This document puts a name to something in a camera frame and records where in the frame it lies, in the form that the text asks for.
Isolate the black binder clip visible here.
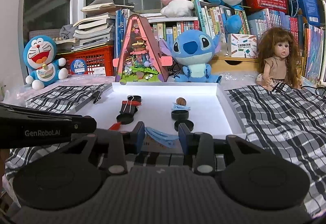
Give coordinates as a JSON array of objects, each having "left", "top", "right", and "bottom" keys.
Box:
[{"left": 120, "top": 104, "right": 138, "bottom": 115}]

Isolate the red plastic peg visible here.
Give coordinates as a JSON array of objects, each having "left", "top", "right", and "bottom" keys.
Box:
[
  {"left": 122, "top": 101, "right": 141, "bottom": 107},
  {"left": 109, "top": 122, "right": 122, "bottom": 131}
]

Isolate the blue cardboard box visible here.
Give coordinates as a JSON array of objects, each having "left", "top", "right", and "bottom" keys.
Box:
[{"left": 289, "top": 0, "right": 320, "bottom": 27}]

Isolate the clear dome black capsule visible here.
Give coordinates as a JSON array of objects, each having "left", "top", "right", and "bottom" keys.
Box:
[{"left": 174, "top": 119, "right": 195, "bottom": 133}]

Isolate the white label printer box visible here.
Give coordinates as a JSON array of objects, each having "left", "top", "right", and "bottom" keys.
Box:
[{"left": 227, "top": 33, "right": 258, "bottom": 59}]

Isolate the person's left hand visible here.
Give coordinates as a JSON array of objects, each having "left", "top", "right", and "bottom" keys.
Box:
[{"left": 0, "top": 149, "right": 10, "bottom": 186}]

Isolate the red plastic crate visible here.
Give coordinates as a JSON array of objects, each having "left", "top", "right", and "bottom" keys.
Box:
[{"left": 56, "top": 45, "right": 114, "bottom": 76}]

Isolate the black clip on box edge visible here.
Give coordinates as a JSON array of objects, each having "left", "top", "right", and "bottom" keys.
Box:
[{"left": 91, "top": 89, "right": 105, "bottom": 104}]

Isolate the Stitch plush toy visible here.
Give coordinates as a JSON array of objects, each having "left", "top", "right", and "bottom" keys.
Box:
[{"left": 159, "top": 30, "right": 221, "bottom": 83}]

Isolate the Doraemon plush toy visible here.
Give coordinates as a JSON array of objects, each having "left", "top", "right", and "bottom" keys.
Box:
[{"left": 23, "top": 35, "right": 68, "bottom": 91}]

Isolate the brown walnut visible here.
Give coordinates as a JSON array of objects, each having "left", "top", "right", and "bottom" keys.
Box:
[{"left": 176, "top": 97, "right": 187, "bottom": 106}]

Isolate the white cardboard box tray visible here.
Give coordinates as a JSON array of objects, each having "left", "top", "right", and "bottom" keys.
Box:
[{"left": 76, "top": 82, "right": 247, "bottom": 140}]

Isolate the pink triangular miniature house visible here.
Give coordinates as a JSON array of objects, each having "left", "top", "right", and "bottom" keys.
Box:
[{"left": 113, "top": 14, "right": 173, "bottom": 84}]

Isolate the black cable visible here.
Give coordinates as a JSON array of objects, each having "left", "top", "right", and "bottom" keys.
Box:
[{"left": 300, "top": 84, "right": 326, "bottom": 97}]

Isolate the light blue plastic clip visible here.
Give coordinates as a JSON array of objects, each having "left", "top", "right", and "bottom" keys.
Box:
[{"left": 172, "top": 103, "right": 191, "bottom": 110}]

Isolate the row of upright books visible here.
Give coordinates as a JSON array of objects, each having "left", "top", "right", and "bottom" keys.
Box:
[{"left": 116, "top": 0, "right": 325, "bottom": 84}]

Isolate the red plastic basket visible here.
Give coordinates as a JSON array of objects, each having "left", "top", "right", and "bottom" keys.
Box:
[{"left": 245, "top": 0, "right": 288, "bottom": 13}]

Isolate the wooden drawer box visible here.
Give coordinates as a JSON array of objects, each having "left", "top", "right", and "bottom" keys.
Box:
[{"left": 209, "top": 55, "right": 258, "bottom": 73}]

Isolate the stack of paper books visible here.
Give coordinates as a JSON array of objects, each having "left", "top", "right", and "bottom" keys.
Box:
[{"left": 54, "top": 0, "right": 134, "bottom": 54}]

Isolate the brown haired baby doll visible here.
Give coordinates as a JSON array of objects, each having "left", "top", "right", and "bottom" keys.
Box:
[{"left": 256, "top": 27, "right": 302, "bottom": 91}]

